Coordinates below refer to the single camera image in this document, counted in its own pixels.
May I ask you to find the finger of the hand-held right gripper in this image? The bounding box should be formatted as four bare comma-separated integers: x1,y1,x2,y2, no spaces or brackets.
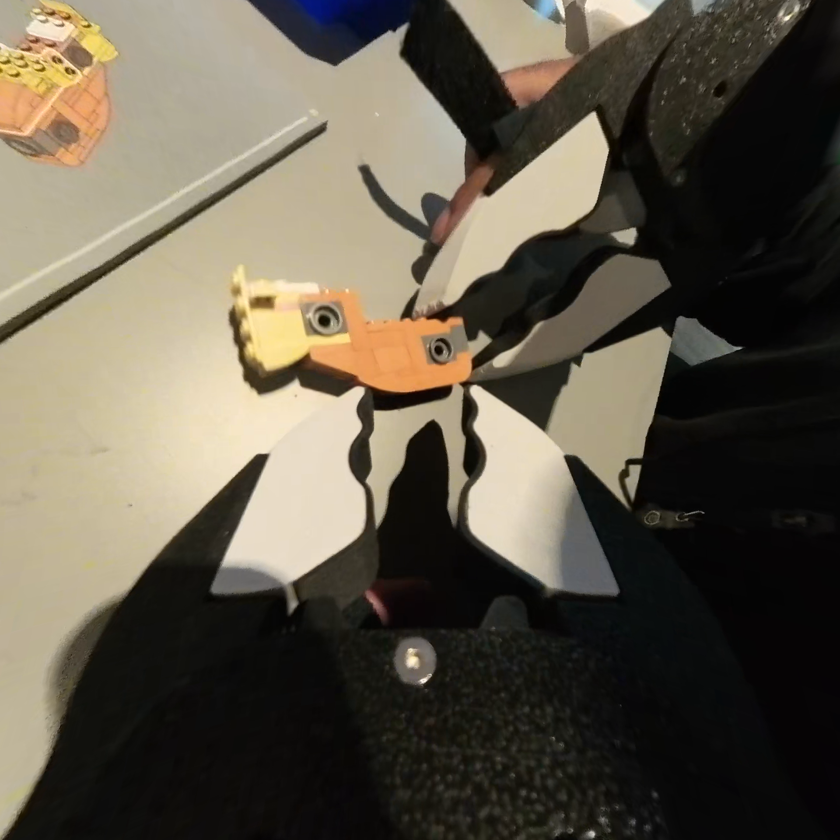
415,108,613,319
469,249,673,385

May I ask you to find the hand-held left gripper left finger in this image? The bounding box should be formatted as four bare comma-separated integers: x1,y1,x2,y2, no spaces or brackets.
210,387,379,616

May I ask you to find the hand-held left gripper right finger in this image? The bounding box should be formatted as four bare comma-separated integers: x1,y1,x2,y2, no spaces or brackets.
458,385,621,599

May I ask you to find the orange and tan brick model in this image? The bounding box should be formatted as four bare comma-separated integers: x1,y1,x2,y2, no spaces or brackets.
227,264,475,396

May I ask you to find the blue plastic bin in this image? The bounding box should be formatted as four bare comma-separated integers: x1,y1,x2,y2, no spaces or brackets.
246,0,414,67

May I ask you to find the grey desk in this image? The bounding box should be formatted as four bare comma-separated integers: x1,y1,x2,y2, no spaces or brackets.
0,0,677,788

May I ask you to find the person's right hand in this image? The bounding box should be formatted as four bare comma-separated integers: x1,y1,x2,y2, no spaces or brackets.
430,56,584,245

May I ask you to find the grey instruction booklet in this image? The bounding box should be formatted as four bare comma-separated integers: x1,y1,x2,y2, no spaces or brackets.
0,0,329,342

